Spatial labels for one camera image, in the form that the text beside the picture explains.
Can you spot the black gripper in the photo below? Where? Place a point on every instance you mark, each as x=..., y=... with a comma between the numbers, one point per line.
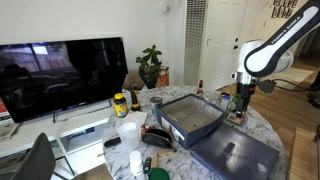
x=246, y=95

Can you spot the frosted plastic cup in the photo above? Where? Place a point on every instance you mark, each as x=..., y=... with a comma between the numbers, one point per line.
x=129, y=135

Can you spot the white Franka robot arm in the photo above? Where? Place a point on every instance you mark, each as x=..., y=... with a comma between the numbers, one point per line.
x=276, y=50

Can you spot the navy blue shoe box lid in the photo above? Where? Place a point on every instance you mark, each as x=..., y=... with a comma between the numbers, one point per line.
x=233, y=153

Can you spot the navy blue shoe box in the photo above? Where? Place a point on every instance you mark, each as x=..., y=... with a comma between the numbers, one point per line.
x=173, y=131

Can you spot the clear snack packet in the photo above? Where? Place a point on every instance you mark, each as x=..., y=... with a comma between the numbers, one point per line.
x=236, y=120

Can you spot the white bottle blue cap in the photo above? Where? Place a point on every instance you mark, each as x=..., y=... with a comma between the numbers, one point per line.
x=225, y=102

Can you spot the hot sauce bottle red cap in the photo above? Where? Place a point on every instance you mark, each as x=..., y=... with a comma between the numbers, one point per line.
x=200, y=88

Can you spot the white entry door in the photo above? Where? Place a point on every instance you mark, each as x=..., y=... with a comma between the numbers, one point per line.
x=223, y=40

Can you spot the light wood bench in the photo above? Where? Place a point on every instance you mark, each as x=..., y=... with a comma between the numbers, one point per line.
x=303, y=153

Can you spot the orange black game carton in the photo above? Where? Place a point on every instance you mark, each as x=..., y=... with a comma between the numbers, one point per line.
x=163, y=76

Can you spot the small wooden block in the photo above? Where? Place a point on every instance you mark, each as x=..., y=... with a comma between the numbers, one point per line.
x=165, y=154

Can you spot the black glasses case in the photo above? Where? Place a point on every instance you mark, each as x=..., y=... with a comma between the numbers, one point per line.
x=156, y=138

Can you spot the red snack wrapper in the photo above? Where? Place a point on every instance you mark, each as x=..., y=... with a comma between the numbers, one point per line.
x=146, y=128

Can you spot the potted green plant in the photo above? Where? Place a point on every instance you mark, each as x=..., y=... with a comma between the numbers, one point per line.
x=150, y=66

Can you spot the white paper sheet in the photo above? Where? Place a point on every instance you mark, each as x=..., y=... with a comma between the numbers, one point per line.
x=138, y=116

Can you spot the green round lid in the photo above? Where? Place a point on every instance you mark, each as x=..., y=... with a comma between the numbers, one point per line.
x=158, y=174

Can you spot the dark bottle yellow label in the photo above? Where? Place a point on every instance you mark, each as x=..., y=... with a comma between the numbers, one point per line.
x=135, y=100

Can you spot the small black green gadget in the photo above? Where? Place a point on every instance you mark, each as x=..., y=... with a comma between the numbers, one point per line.
x=147, y=165

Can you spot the brown paper bag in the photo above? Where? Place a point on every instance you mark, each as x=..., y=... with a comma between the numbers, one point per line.
x=133, y=82

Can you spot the white pill bottle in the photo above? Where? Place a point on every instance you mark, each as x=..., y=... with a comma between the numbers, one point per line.
x=136, y=163

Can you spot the yellow vitamin bottle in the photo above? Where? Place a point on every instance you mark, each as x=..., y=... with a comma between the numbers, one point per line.
x=120, y=106

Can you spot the black remote control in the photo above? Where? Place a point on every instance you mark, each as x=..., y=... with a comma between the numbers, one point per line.
x=112, y=142

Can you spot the white television stand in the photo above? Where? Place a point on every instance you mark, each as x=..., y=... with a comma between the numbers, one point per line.
x=83, y=121

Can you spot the black flat screen television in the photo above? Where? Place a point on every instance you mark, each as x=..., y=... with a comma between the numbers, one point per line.
x=50, y=76

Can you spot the black chair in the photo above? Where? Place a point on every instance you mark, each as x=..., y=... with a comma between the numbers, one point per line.
x=36, y=160

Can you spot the white wall heater grille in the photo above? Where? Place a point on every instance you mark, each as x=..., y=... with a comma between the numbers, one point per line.
x=195, y=40

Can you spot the wall photo collage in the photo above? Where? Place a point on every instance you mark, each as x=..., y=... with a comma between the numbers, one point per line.
x=283, y=8

